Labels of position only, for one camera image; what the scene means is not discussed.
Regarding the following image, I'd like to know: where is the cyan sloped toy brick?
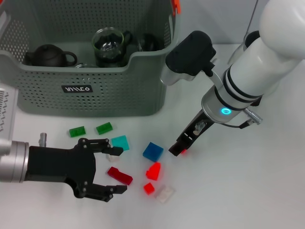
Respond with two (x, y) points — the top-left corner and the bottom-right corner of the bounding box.
(111, 135), (131, 151)

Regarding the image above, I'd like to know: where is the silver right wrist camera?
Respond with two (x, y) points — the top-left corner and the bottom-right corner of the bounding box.
(161, 30), (218, 86)

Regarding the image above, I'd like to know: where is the white flat toy plate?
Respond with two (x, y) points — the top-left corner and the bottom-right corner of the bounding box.
(155, 185), (176, 205)

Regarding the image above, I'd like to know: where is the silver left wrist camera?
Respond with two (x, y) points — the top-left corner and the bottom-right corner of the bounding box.
(0, 82), (19, 141)

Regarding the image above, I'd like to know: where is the green toy brick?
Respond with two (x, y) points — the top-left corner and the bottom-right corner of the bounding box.
(69, 125), (87, 138)
(96, 122), (113, 135)

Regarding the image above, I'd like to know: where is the glass teapot with black handle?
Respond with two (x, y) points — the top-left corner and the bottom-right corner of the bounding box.
(228, 30), (262, 65)

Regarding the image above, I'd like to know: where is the dark red long brick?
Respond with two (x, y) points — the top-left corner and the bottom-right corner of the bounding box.
(107, 166), (133, 186)

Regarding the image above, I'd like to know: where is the right arm cable with plug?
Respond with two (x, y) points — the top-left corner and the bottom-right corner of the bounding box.
(194, 107), (264, 136)

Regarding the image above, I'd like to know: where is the dark clay teapot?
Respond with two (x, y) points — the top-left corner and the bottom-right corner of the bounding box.
(23, 44), (79, 67)

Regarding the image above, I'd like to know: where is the red sloped toy brick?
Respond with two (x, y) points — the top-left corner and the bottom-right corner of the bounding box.
(145, 162), (162, 180)

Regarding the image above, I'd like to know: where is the blue square toy brick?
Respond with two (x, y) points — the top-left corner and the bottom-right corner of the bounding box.
(142, 142), (164, 161)

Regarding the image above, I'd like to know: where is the glass teacup with black holder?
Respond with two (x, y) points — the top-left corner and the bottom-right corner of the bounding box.
(95, 56), (128, 69)
(137, 33), (161, 52)
(75, 62), (96, 69)
(91, 27), (133, 58)

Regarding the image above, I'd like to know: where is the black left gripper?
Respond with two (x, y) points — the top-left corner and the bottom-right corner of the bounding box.
(25, 138), (128, 203)

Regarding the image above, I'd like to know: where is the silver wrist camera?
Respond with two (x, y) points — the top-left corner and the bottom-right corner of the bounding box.
(161, 30), (218, 86)
(0, 82), (19, 141)

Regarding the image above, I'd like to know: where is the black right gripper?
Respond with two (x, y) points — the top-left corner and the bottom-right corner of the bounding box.
(168, 109), (216, 157)

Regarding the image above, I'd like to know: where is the grey perforated plastic storage bin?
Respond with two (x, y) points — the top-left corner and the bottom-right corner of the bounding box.
(0, 0), (181, 117)

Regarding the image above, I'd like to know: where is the small red cube brick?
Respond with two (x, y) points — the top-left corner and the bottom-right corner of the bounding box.
(143, 182), (155, 195)

